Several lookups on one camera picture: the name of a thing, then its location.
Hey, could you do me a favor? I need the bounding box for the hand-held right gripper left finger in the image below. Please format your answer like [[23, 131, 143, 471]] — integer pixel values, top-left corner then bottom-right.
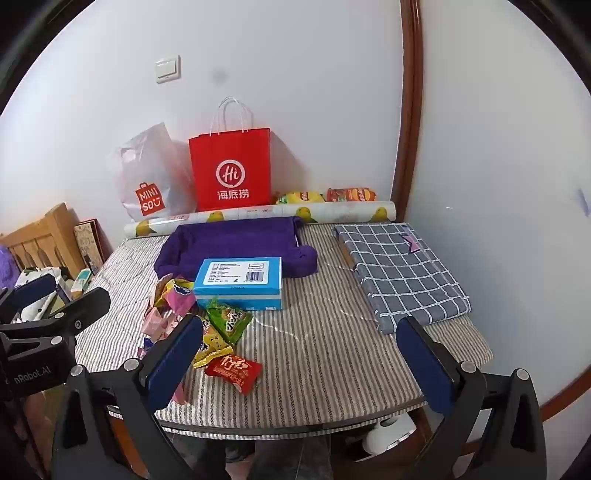
[[51, 314, 227, 480]]

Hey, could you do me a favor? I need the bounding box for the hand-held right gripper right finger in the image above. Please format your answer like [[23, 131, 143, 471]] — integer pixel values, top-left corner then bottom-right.
[[369, 316, 548, 480]]

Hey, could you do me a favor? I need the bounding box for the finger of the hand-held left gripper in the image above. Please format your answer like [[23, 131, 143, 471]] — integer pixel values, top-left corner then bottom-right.
[[0, 287, 112, 347], [0, 274, 57, 324]]

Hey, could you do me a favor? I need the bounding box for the yellow snack packet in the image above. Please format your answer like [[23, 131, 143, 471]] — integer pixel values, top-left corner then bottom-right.
[[193, 323, 234, 368]]

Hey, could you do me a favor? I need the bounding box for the long pink snack packet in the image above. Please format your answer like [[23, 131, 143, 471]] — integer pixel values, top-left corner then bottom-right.
[[141, 302, 185, 344]]

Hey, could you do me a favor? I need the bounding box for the red snack packet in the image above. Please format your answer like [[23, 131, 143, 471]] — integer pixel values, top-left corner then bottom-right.
[[204, 353, 262, 395]]

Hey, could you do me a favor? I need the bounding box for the green snack packet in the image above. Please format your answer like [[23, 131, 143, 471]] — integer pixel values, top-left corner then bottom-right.
[[205, 298, 254, 346]]

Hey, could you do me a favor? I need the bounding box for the yellow and pink candy bag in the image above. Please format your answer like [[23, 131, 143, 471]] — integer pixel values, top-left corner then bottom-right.
[[154, 273, 197, 319]]

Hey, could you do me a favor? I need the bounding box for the teal box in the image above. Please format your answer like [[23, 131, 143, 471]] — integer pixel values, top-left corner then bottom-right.
[[71, 269, 95, 296]]

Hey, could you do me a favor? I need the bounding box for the purple cloth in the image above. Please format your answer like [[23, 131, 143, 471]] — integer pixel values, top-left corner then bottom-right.
[[0, 244, 21, 289]]

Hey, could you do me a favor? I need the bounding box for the framed picture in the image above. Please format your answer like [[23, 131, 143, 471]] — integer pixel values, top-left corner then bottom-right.
[[74, 219, 114, 273]]

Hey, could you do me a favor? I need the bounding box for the white appliance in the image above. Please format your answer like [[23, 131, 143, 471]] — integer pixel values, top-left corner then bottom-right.
[[362, 413, 416, 457]]

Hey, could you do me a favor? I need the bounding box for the grey plaid cloth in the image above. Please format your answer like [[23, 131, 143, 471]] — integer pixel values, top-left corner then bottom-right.
[[332, 222, 472, 334]]

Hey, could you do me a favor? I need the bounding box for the blue tissue pack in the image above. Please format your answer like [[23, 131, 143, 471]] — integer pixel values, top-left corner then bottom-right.
[[193, 257, 283, 312]]

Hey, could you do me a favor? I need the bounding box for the purple towel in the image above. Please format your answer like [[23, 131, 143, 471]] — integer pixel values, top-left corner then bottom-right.
[[154, 216, 319, 280]]

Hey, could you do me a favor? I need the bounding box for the white plastic shopping bag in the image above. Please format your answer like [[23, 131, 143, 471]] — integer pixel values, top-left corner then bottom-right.
[[107, 122, 197, 221]]

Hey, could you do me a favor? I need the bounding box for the lemon print paper roll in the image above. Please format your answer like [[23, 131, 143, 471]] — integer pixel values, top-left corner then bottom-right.
[[122, 200, 397, 238]]

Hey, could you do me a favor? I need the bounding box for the orange snack bag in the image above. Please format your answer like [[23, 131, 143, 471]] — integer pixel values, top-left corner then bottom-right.
[[327, 187, 377, 203]]

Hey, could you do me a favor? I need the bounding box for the yellow snack bag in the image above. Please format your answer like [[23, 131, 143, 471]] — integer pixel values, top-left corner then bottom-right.
[[276, 191, 325, 205]]

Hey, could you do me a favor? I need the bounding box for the red paper bag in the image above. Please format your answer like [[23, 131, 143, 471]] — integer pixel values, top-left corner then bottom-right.
[[188, 97, 272, 212]]

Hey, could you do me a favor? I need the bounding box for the wooden door frame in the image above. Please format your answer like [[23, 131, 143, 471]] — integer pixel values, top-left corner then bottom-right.
[[390, 0, 426, 222]]

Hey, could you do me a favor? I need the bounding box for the white light switch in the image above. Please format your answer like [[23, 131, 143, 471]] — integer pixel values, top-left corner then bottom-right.
[[156, 55, 182, 85]]

